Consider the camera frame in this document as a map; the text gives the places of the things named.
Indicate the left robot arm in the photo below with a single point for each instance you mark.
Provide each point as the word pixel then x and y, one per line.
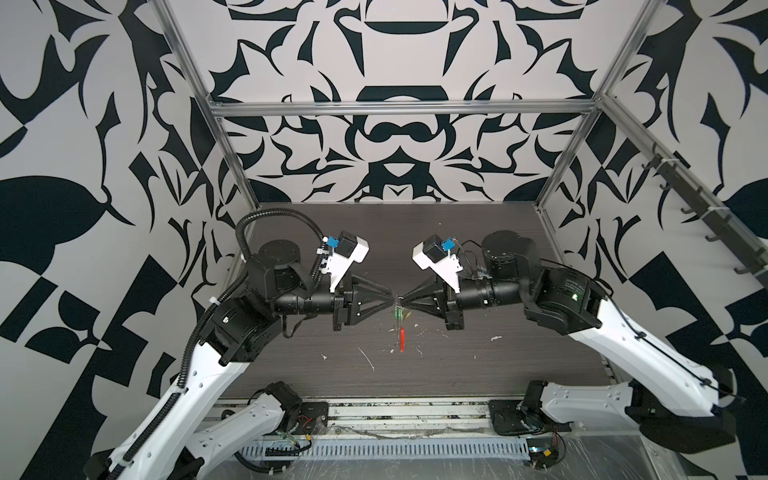
pixel 239 324

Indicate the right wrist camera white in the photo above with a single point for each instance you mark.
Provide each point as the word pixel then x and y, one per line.
pixel 437 255

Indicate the white slotted cable duct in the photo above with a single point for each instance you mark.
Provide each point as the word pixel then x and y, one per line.
pixel 514 449

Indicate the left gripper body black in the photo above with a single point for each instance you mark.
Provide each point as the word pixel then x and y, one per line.
pixel 339 303

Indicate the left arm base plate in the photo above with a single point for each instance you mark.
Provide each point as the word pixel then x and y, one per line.
pixel 312 418

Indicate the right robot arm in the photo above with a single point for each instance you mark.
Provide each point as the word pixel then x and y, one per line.
pixel 672 400

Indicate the aluminium front rail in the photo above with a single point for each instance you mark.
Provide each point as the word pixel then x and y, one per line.
pixel 443 416

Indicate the small green circuit board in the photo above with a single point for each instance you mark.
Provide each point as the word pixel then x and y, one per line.
pixel 545 452

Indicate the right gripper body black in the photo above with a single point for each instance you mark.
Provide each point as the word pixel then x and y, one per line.
pixel 454 308

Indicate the black wall hook rack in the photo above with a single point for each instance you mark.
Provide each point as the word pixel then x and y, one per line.
pixel 700 203

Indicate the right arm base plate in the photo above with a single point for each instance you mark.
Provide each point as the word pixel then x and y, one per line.
pixel 521 417

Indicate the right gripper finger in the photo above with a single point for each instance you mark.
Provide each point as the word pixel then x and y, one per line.
pixel 426 289
pixel 429 305

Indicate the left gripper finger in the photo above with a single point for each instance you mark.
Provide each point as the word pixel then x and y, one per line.
pixel 364 287
pixel 360 311

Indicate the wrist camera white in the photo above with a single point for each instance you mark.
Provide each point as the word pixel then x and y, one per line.
pixel 338 254
pixel 437 255

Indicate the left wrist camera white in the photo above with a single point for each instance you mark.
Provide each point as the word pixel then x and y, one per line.
pixel 338 254

